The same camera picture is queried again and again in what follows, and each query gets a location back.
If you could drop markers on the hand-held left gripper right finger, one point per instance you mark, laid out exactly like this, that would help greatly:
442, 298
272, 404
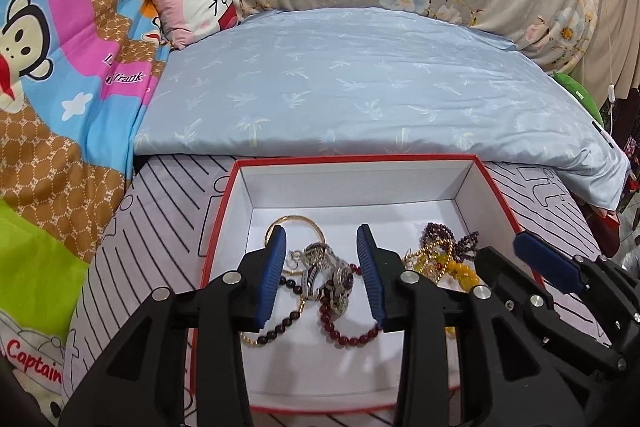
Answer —
370, 277

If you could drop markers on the colourful cartoon blanket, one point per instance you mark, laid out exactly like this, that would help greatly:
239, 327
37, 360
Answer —
50, 132

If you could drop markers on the gold bangle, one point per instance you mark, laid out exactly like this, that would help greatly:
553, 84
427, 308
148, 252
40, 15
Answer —
295, 218

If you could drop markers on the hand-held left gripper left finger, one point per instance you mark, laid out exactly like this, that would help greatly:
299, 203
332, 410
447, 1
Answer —
270, 277

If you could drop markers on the light blue pillow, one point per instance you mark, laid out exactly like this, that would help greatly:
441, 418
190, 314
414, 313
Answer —
350, 82

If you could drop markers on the beige curtain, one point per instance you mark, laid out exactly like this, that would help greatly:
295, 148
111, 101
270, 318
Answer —
620, 32

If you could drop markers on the green plush toy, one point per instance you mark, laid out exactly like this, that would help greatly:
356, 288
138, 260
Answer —
575, 87

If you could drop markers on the red cardboard box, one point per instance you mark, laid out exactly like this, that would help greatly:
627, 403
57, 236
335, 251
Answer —
350, 192

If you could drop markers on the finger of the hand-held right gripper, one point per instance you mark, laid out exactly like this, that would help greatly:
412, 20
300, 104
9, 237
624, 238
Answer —
545, 259
520, 292

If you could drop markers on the grey striped bed sheet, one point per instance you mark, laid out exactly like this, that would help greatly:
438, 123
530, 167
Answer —
165, 207

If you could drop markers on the silver bangle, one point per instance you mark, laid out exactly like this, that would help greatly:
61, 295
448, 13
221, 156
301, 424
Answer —
307, 279

